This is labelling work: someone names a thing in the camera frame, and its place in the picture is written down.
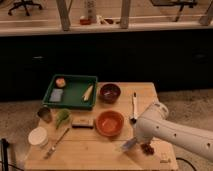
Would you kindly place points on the grey blue towel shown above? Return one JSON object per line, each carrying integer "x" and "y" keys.
{"x": 128, "y": 144}

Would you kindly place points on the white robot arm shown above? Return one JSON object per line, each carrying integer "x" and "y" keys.
{"x": 153, "y": 123}

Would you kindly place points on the dark purple bowl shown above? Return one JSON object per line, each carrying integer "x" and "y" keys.
{"x": 109, "y": 93}

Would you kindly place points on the orange bowl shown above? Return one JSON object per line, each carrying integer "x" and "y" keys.
{"x": 109, "y": 123}

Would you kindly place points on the small red bowl background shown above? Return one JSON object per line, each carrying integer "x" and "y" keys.
{"x": 84, "y": 21}

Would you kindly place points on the green plastic tray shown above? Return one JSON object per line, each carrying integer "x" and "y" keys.
{"x": 75, "y": 87}

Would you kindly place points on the orange round fruit toy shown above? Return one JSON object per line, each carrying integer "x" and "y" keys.
{"x": 60, "y": 82}

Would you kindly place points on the dark rectangular block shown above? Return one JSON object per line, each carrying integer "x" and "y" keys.
{"x": 82, "y": 123}

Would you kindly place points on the grey blue sponge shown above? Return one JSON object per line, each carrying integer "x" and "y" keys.
{"x": 56, "y": 95}

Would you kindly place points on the green leafy vegetable toy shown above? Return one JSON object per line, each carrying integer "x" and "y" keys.
{"x": 62, "y": 115}

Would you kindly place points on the small metal cup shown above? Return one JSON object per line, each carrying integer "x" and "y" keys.
{"x": 45, "y": 114}

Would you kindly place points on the dark red grape bunch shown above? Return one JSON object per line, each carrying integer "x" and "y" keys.
{"x": 147, "y": 149}

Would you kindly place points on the metal fork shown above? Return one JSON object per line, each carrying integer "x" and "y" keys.
{"x": 53, "y": 148}

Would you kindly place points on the black office chair left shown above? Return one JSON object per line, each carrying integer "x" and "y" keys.
{"x": 25, "y": 4}

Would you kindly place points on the black stand bottom left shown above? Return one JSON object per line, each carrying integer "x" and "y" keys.
{"x": 4, "y": 156}

